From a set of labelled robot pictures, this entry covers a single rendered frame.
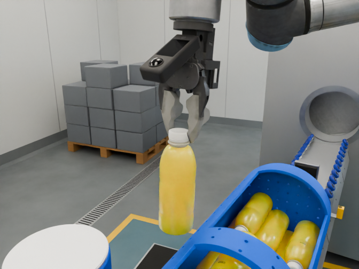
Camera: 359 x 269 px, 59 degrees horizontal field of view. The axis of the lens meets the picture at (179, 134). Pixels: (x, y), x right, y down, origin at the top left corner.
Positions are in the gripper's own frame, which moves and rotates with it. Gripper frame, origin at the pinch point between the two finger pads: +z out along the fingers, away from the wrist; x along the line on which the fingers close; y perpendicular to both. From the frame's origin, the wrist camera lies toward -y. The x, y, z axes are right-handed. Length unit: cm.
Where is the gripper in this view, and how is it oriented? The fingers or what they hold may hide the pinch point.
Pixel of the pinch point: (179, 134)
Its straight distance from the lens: 59.3
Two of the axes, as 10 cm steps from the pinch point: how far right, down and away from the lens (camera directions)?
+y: 5.4, -1.8, 8.2
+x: -8.4, -1.9, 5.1
